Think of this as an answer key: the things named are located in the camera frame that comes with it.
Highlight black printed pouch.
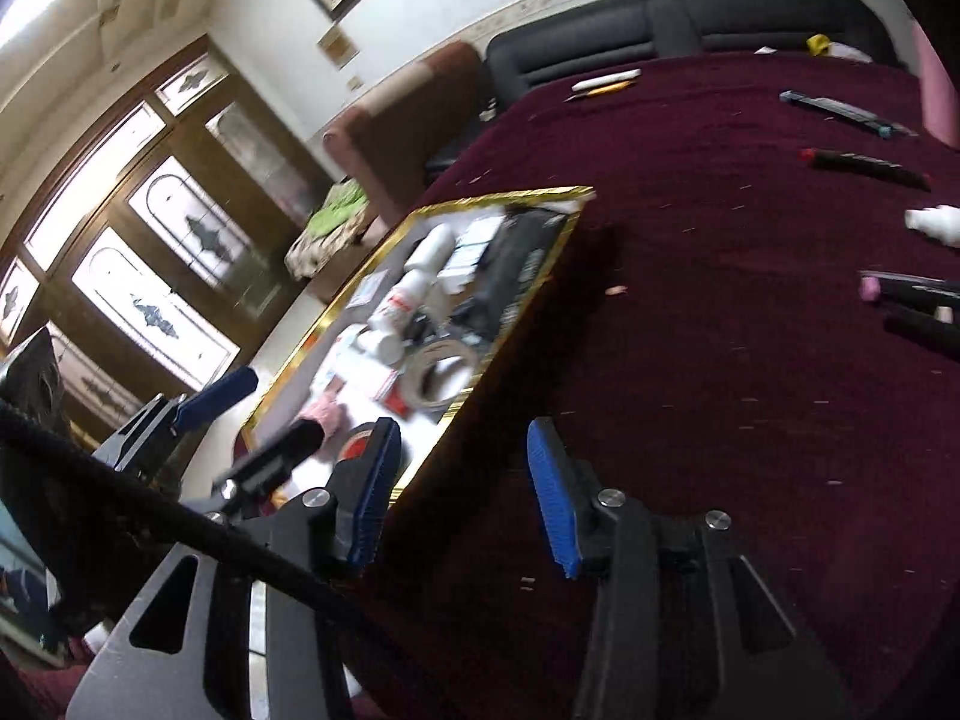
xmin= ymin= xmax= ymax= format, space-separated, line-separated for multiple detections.
xmin=450 ymin=210 xmax=571 ymax=346

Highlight pink fuzzy ball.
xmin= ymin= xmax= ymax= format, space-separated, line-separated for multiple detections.
xmin=296 ymin=390 xmax=346 ymax=462

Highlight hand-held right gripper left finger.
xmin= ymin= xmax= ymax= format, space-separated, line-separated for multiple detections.
xmin=64 ymin=416 xmax=404 ymax=720

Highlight white and yellow pen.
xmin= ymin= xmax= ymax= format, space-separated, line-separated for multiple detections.
xmin=564 ymin=69 xmax=644 ymax=102

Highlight white paper card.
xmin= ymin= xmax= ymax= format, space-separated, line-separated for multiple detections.
xmin=322 ymin=330 xmax=361 ymax=391

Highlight plain white pill bottle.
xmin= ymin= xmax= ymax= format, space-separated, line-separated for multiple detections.
xmin=405 ymin=227 xmax=457 ymax=271

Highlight green blanket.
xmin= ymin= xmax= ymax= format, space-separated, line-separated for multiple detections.
xmin=307 ymin=180 xmax=372 ymax=237

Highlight small red packet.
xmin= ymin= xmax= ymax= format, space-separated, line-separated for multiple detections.
xmin=337 ymin=424 xmax=376 ymax=466

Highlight beige tape roll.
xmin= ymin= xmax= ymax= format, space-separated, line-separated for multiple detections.
xmin=405 ymin=341 xmax=481 ymax=410

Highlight small white bottle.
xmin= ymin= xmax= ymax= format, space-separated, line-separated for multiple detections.
xmin=904 ymin=205 xmax=960 ymax=247

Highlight wooden glass-paned doors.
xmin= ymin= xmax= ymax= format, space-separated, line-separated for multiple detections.
xmin=0 ymin=34 xmax=338 ymax=466

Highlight beige wall plate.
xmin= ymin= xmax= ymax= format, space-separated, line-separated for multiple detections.
xmin=316 ymin=26 xmax=359 ymax=65

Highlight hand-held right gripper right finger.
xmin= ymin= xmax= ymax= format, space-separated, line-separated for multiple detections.
xmin=526 ymin=418 xmax=848 ymax=720

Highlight pink-capped black marker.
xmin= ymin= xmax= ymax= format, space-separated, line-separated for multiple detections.
xmin=859 ymin=270 xmax=960 ymax=308

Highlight flat white medicine box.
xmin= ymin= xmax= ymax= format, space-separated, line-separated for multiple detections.
xmin=341 ymin=270 xmax=391 ymax=316

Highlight black leather sofa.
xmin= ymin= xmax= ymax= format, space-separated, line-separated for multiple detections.
xmin=484 ymin=0 xmax=901 ymax=110

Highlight gold-rimmed white tray box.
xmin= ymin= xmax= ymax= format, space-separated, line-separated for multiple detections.
xmin=240 ymin=184 xmax=597 ymax=511

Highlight black braided cable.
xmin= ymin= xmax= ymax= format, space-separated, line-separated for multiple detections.
xmin=0 ymin=397 xmax=421 ymax=661

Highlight teal-tipped black marker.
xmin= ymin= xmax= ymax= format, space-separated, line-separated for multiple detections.
xmin=778 ymin=90 xmax=920 ymax=140

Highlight white green-striped medicine box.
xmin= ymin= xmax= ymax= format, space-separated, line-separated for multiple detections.
xmin=439 ymin=217 xmax=503 ymax=278

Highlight pink tumbler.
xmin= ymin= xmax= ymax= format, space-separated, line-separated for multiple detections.
xmin=911 ymin=22 xmax=960 ymax=143

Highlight brown armchair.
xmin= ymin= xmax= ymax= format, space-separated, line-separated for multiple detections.
xmin=322 ymin=41 xmax=496 ymax=241

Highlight floral printed blanket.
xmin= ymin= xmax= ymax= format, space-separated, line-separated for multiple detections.
xmin=283 ymin=217 xmax=376 ymax=278

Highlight white red-label pill bottle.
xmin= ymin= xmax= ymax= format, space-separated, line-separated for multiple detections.
xmin=367 ymin=270 xmax=440 ymax=335

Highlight white and red box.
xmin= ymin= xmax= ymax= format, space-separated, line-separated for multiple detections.
xmin=367 ymin=371 xmax=410 ymax=413

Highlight red-capped black marker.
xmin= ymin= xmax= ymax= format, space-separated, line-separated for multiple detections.
xmin=799 ymin=148 xmax=935 ymax=192

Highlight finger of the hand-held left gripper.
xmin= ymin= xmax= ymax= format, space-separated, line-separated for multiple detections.
xmin=210 ymin=420 xmax=327 ymax=518
xmin=94 ymin=366 xmax=260 ymax=481

